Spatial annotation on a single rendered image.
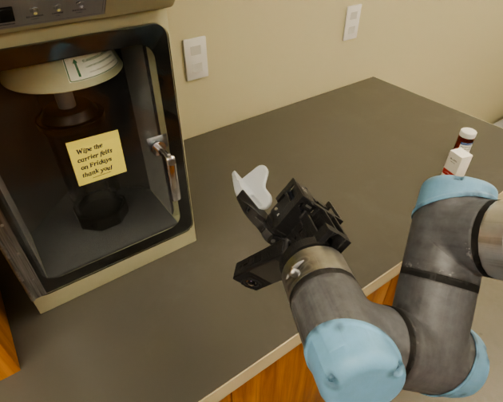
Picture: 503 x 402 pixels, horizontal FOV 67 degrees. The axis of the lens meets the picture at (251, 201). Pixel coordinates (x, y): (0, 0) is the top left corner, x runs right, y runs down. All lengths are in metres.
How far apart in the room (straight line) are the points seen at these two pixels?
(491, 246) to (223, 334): 0.46
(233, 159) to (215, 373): 0.62
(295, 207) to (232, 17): 0.82
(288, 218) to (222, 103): 0.82
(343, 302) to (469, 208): 0.15
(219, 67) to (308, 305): 0.94
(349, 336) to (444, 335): 0.11
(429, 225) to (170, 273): 0.52
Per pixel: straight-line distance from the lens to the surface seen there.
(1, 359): 0.73
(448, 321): 0.42
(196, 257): 0.81
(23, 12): 0.51
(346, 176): 1.05
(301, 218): 0.48
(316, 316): 0.36
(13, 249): 0.69
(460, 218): 0.41
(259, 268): 0.50
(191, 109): 1.21
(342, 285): 0.38
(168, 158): 0.62
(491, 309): 2.18
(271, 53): 1.32
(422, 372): 0.41
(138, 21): 0.60
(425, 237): 0.42
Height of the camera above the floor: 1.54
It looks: 40 degrees down
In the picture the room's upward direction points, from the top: straight up
